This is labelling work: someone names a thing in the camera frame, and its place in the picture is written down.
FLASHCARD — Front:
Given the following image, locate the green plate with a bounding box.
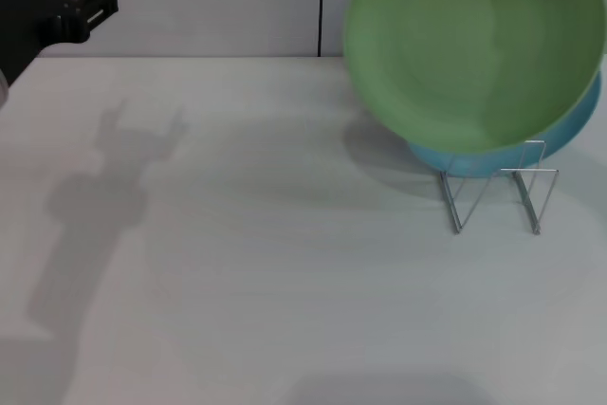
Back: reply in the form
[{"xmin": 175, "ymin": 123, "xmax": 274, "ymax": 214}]
[{"xmin": 341, "ymin": 0, "xmax": 607, "ymax": 156}]

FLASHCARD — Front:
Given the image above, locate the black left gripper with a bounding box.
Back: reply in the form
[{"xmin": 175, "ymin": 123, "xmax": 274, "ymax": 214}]
[{"xmin": 0, "ymin": 0, "xmax": 120, "ymax": 89}]

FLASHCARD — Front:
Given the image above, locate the blue plate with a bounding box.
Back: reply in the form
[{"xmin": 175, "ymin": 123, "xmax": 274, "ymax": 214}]
[{"xmin": 406, "ymin": 70, "xmax": 603, "ymax": 179}]

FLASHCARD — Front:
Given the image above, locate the silver wire plate rack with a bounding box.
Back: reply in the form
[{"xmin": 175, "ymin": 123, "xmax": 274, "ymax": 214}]
[{"xmin": 438, "ymin": 138, "xmax": 560, "ymax": 236}]

